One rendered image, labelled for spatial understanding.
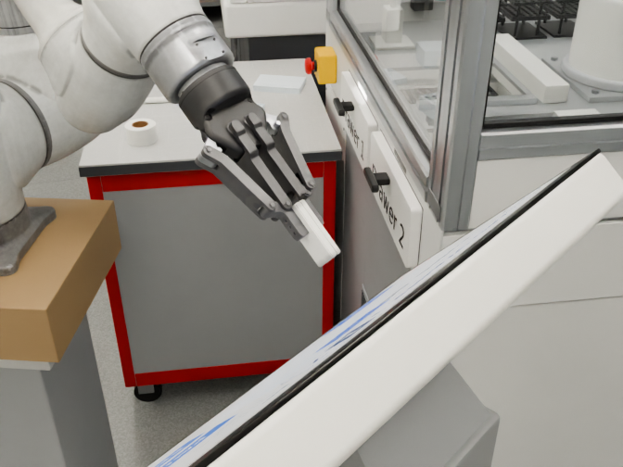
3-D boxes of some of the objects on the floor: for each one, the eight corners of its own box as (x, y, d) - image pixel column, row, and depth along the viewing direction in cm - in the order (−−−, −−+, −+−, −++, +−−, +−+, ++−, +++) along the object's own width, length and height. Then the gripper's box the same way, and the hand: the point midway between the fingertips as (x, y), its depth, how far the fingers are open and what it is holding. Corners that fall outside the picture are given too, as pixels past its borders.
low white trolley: (125, 415, 200) (78, 165, 159) (138, 281, 252) (105, 67, 211) (336, 393, 207) (342, 148, 166) (306, 267, 259) (305, 57, 218)
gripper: (169, 80, 74) (306, 273, 72) (260, 47, 82) (386, 220, 80) (146, 119, 80) (273, 300, 78) (234, 86, 88) (349, 247, 86)
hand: (311, 233), depth 79 cm, fingers closed
